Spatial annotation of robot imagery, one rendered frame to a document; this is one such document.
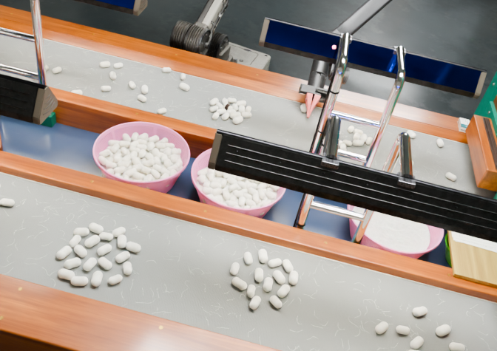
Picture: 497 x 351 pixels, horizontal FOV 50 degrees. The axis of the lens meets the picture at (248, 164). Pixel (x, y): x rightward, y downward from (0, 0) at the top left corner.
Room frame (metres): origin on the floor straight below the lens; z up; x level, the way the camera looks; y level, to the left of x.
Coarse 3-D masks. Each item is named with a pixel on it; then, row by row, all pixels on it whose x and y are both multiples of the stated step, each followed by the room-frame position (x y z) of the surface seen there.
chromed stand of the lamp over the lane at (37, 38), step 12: (36, 0) 1.27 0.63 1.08; (36, 12) 1.27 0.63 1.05; (36, 24) 1.27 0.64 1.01; (12, 36) 1.27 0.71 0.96; (24, 36) 1.27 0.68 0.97; (36, 36) 1.27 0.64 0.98; (36, 48) 1.27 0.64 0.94; (36, 60) 1.27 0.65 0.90; (12, 72) 1.27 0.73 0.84; (24, 72) 1.27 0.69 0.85; (36, 72) 1.28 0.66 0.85; (48, 120) 1.26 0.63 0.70
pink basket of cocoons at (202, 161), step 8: (208, 152) 1.19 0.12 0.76; (200, 160) 1.16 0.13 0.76; (208, 160) 1.19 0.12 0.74; (192, 168) 1.10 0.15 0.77; (200, 168) 1.15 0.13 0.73; (192, 176) 1.07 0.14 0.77; (200, 192) 1.02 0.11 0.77; (280, 192) 1.11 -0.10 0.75; (200, 200) 1.05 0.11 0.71; (208, 200) 1.01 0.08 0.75; (224, 208) 1.00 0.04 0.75; (232, 208) 0.99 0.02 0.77; (240, 208) 0.99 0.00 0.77; (248, 208) 1.00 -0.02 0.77; (256, 208) 1.00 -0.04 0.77; (264, 208) 1.02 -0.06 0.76; (256, 216) 1.03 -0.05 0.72
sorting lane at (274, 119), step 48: (0, 48) 1.54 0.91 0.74; (48, 48) 1.60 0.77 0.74; (96, 96) 1.38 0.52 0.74; (144, 96) 1.44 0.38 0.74; (192, 96) 1.50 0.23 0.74; (240, 96) 1.56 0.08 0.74; (288, 144) 1.35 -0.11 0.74; (384, 144) 1.46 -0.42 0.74; (432, 144) 1.52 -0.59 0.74; (480, 192) 1.31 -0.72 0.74
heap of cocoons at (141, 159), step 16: (112, 144) 1.17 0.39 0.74; (128, 144) 1.18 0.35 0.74; (144, 144) 1.20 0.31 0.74; (160, 144) 1.21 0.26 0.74; (112, 160) 1.12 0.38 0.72; (128, 160) 1.12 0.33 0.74; (144, 160) 1.14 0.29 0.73; (160, 160) 1.16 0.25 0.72; (176, 160) 1.16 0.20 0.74; (128, 176) 1.06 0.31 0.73; (144, 176) 1.08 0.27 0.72; (160, 176) 1.10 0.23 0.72
